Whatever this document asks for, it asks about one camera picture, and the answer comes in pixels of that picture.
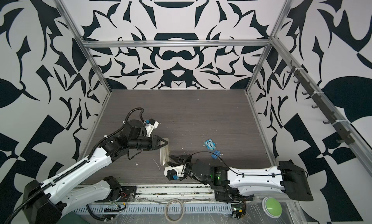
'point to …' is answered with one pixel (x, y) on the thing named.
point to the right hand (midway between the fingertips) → (171, 156)
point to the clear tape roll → (166, 213)
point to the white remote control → (164, 152)
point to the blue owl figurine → (210, 144)
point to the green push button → (271, 207)
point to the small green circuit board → (238, 210)
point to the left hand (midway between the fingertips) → (167, 141)
